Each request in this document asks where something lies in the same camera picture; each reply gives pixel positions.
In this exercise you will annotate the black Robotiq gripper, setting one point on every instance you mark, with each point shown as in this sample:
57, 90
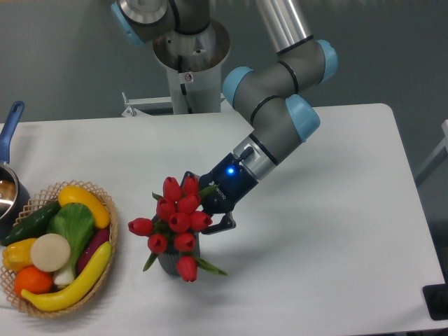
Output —
233, 182

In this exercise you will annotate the red tulip bouquet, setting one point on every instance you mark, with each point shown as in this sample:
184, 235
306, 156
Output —
178, 209

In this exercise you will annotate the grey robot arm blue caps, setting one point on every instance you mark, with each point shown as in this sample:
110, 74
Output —
192, 46

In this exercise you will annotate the dark grey ribbed vase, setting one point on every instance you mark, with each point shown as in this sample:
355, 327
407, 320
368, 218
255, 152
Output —
171, 255

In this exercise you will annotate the purple eggplant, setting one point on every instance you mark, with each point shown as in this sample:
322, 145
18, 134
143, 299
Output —
96, 241

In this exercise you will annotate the green bok choy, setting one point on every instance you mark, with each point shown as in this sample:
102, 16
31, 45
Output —
74, 222

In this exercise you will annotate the yellow squash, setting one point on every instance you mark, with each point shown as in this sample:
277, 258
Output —
77, 194

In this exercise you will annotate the beige round disc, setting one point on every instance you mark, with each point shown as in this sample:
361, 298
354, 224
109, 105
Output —
50, 252

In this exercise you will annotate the dark green cucumber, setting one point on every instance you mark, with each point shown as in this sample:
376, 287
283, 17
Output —
32, 226

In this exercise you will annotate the yellow banana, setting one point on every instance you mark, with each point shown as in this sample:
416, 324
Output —
78, 289

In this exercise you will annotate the orange fruit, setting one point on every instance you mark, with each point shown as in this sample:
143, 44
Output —
33, 280

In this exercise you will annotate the yellow bell pepper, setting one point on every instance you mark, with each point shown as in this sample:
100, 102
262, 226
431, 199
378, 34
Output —
17, 256

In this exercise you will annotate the woven wicker basket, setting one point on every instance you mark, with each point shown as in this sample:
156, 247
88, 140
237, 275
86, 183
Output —
43, 198

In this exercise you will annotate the black device at table edge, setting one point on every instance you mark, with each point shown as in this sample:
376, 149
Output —
436, 301

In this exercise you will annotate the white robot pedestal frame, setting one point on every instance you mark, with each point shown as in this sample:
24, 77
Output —
190, 92

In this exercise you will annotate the blue handled saucepan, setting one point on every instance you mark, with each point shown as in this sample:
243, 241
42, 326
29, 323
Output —
14, 196

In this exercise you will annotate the white frame at right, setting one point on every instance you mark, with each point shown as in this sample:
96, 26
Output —
433, 160

